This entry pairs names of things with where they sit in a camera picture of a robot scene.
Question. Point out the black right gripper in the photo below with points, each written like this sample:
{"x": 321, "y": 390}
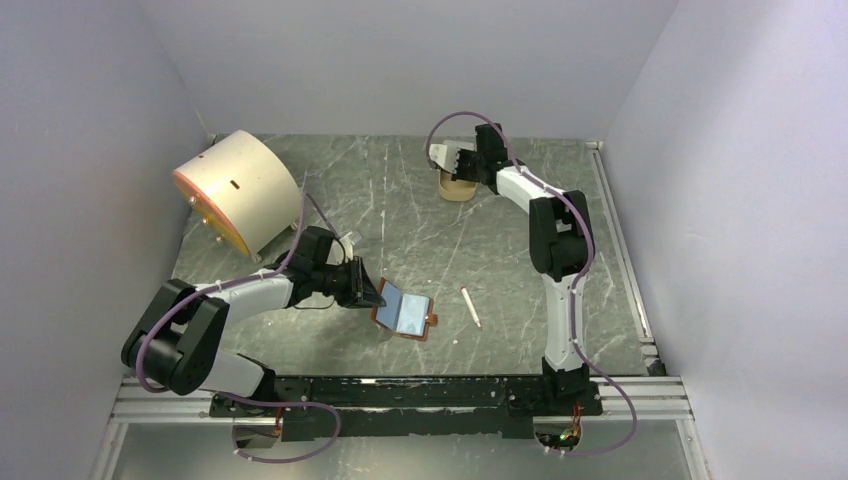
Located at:
{"x": 458, "y": 174}

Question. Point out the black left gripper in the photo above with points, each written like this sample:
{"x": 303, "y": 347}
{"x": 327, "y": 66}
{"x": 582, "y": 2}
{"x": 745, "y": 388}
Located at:
{"x": 360, "y": 288}

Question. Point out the brown leather card holder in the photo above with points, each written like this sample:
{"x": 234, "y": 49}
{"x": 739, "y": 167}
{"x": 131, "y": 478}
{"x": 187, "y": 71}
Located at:
{"x": 405, "y": 315}

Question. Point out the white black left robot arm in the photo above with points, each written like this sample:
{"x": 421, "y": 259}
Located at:
{"x": 176, "y": 344}

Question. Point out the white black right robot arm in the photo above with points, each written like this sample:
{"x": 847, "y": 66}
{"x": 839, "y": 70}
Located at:
{"x": 560, "y": 248}

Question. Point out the beige card tray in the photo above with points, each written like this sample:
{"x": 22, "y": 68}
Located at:
{"x": 455, "y": 190}

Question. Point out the red capped white marker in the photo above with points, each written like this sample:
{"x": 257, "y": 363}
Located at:
{"x": 471, "y": 307}

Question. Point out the beige cylindrical drum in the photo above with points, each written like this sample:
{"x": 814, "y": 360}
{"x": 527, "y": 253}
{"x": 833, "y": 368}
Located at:
{"x": 240, "y": 187}

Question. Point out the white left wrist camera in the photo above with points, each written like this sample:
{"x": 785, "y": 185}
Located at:
{"x": 349, "y": 241}

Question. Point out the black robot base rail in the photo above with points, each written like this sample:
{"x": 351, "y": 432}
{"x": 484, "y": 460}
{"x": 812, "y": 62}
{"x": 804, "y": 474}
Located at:
{"x": 317, "y": 407}

